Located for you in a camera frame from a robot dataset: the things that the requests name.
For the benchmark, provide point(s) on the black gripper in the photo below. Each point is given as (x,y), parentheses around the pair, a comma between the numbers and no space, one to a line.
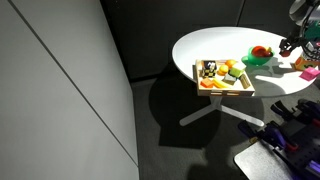
(310,45)

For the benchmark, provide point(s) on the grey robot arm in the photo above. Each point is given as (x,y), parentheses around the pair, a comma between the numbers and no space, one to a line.
(301,11)

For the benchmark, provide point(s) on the green plastic bowl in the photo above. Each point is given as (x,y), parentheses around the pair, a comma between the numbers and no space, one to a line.
(258,60)

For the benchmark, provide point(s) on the colourful toy box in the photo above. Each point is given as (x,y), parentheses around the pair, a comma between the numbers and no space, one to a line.
(303,64)

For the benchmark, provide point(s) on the small dark red toy fruit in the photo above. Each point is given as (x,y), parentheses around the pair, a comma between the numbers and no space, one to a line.
(268,52)

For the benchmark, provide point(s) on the red toy tomato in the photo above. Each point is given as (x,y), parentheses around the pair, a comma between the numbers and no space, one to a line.
(258,51)

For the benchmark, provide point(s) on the pink block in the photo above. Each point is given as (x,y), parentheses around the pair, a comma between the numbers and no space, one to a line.
(310,73)

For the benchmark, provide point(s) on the tan patterned block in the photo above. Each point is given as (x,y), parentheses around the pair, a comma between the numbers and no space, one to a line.
(245,81)

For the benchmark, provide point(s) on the green block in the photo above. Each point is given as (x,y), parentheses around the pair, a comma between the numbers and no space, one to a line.
(237,70)

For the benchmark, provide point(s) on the orange toy fruit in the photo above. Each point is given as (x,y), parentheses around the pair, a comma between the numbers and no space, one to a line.
(231,63)

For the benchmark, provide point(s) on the black spring clamp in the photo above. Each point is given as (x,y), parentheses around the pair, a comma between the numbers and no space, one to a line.
(282,110)

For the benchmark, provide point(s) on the dark grey block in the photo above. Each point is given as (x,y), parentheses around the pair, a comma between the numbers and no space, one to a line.
(229,78)

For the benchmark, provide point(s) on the yellow-orange toy fruit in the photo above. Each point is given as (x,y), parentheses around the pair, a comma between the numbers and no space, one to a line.
(223,69)

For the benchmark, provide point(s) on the yellow wedge block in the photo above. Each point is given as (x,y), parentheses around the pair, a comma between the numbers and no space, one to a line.
(221,83)

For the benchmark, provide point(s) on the wooden tray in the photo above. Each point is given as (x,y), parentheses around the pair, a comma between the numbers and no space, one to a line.
(221,91)

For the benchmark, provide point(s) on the black yellow checkered cube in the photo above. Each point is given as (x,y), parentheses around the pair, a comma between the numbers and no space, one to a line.
(209,68)

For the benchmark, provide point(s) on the large purple spring clamp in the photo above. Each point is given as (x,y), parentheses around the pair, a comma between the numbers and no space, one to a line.
(275,135)

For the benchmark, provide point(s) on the orange flat block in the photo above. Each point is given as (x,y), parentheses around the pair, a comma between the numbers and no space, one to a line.
(207,83)

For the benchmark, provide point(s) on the white table base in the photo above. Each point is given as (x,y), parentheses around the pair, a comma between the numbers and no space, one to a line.
(216,105)

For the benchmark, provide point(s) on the small purple clamp piece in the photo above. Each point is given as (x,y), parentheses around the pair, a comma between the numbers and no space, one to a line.
(314,166)

